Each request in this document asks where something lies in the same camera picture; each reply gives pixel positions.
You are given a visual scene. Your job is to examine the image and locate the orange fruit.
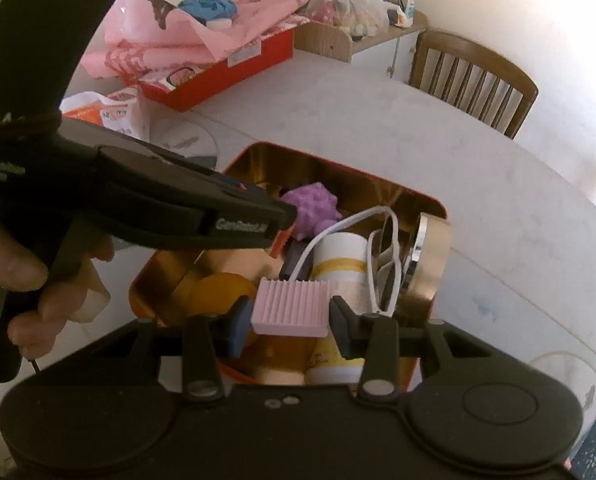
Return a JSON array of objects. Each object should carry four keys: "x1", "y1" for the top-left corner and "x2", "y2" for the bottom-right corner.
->
[{"x1": 187, "y1": 273, "x2": 257, "y2": 315}]

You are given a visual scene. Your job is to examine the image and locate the blue cloth toy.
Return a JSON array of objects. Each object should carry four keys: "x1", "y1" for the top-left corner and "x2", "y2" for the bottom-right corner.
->
[{"x1": 178, "y1": 0, "x2": 237, "y2": 25}]

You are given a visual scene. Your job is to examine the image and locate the person's left hand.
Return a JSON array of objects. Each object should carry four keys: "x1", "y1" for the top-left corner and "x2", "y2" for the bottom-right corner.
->
[{"x1": 0, "y1": 229, "x2": 115, "y2": 361}]

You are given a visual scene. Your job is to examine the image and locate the white plastic bag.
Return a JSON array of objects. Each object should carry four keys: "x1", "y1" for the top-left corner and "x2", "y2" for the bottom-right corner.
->
[{"x1": 304, "y1": 0, "x2": 413, "y2": 38}]

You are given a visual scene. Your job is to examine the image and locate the pink ridged eraser block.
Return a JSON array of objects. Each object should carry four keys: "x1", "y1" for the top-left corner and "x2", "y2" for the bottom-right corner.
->
[{"x1": 251, "y1": 278, "x2": 330, "y2": 338}]

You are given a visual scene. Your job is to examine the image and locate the dark purple block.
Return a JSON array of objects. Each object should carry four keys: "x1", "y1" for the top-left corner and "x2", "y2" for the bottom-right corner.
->
[{"x1": 278, "y1": 238, "x2": 313, "y2": 281}]

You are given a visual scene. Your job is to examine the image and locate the white yellow pill bottle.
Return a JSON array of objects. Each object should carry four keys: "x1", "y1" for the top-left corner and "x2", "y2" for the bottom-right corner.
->
[{"x1": 304, "y1": 231, "x2": 374, "y2": 386}]

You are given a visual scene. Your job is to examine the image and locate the wooden chair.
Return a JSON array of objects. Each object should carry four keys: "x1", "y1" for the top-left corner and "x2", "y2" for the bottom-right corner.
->
[{"x1": 410, "y1": 29, "x2": 539, "y2": 139}]

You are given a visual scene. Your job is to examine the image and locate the round placemat left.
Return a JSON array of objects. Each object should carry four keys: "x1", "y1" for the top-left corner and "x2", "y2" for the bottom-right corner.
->
[{"x1": 150, "y1": 118, "x2": 218, "y2": 169}]

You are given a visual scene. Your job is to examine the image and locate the tape roll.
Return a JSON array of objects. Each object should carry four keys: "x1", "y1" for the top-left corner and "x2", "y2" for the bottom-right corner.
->
[{"x1": 394, "y1": 212, "x2": 452, "y2": 321}]

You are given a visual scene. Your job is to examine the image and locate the wooden side shelf cabinet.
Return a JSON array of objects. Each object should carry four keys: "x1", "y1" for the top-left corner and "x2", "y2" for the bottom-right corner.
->
[{"x1": 294, "y1": 11, "x2": 428, "y2": 84}]

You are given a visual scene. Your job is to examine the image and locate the red metal tin box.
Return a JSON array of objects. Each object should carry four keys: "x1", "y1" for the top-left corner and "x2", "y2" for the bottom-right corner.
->
[{"x1": 129, "y1": 143, "x2": 452, "y2": 387}]

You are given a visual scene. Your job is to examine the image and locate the white sunglasses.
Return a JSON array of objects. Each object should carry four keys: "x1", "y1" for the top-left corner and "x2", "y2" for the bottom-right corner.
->
[{"x1": 289, "y1": 206, "x2": 403, "y2": 316}]

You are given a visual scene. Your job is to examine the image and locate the red cardboard box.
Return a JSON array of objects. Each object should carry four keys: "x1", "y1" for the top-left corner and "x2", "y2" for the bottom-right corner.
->
[{"x1": 121, "y1": 28, "x2": 294, "y2": 112}]

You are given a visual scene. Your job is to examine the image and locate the white tube on shelf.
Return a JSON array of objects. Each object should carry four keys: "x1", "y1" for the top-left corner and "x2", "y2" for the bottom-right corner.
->
[{"x1": 404, "y1": 0, "x2": 416, "y2": 27}]

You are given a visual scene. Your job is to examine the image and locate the purple spiky toy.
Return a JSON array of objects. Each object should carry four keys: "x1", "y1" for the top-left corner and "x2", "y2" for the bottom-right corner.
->
[{"x1": 282, "y1": 182, "x2": 342, "y2": 240}]

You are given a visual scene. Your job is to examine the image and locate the orange white medicine box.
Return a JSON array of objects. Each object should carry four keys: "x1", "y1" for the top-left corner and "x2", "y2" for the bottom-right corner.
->
[{"x1": 60, "y1": 86, "x2": 150, "y2": 142}]

